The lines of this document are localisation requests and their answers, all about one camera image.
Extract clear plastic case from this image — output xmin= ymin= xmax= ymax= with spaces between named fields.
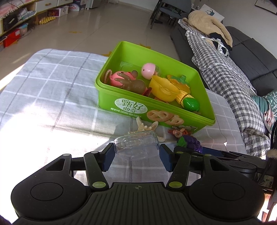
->
xmin=114 ymin=131 xmax=159 ymax=161

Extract yellow toy pot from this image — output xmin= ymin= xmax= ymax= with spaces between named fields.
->
xmin=149 ymin=75 xmax=180 ymax=102

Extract amber rubber hand toy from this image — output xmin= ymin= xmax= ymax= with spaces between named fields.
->
xmin=115 ymin=73 xmax=147 ymax=95

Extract pink capsule toy egg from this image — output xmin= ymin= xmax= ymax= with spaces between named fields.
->
xmin=141 ymin=63 xmax=161 ymax=80

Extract purple toy grapes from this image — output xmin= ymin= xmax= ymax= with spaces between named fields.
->
xmin=177 ymin=135 xmax=203 ymax=153

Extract small cartoon figurine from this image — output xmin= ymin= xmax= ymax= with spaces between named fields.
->
xmin=168 ymin=127 xmax=193 ymax=138

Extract pale starfish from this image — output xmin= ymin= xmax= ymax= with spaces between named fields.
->
xmin=128 ymin=117 xmax=159 ymax=134

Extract toy corn cob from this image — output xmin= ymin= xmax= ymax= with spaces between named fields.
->
xmin=175 ymin=90 xmax=200 ymax=112

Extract teal patterned pillow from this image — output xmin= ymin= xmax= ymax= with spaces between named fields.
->
xmin=252 ymin=90 xmax=276 ymax=133

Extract grey checked tablecloth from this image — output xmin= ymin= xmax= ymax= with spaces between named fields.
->
xmin=1 ymin=49 xmax=247 ymax=223

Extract orange toy pumpkin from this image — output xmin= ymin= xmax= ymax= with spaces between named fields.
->
xmin=167 ymin=75 xmax=191 ymax=93

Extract pink rubber pig toy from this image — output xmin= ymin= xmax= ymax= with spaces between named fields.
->
xmin=103 ymin=69 xmax=152 ymax=97

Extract green plastic cookie box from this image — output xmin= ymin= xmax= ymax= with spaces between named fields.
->
xmin=95 ymin=41 xmax=216 ymax=133

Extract checked grey blanket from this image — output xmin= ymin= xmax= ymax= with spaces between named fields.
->
xmin=178 ymin=19 xmax=270 ymax=158

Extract dark grey sofa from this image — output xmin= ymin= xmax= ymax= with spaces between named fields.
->
xmin=170 ymin=25 xmax=277 ymax=96

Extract beige plush blanket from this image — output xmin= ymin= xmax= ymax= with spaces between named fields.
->
xmin=182 ymin=10 xmax=233 ymax=47

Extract red box on floor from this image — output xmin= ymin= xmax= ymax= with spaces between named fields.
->
xmin=4 ymin=28 xmax=21 ymax=48

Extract yellow toy on floor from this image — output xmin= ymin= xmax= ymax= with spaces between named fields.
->
xmin=38 ymin=16 xmax=56 ymax=25

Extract dark chair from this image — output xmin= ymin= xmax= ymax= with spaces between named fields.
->
xmin=150 ymin=0 xmax=192 ymax=29

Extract white printed carton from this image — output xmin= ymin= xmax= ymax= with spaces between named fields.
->
xmin=47 ymin=6 xmax=69 ymax=17

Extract white drawer tv cabinet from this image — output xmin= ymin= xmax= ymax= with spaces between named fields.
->
xmin=1 ymin=1 xmax=73 ymax=36

